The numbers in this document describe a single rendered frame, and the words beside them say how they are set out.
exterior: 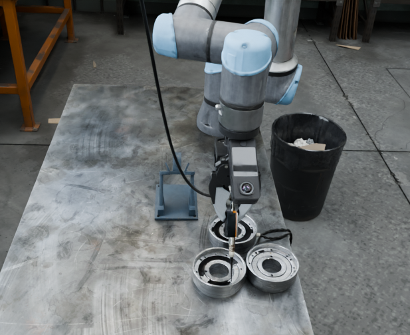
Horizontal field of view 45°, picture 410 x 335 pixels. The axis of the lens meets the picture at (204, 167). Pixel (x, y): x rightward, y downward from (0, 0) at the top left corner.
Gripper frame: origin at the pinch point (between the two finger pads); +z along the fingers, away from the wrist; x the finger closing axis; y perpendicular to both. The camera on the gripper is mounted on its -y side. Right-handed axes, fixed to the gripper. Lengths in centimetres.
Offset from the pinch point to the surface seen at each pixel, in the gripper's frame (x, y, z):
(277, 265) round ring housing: -10.3, -1.5, 11.4
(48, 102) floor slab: 90, 220, 94
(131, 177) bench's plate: 21.4, 30.4, 13.2
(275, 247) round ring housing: -10.2, 1.9, 9.7
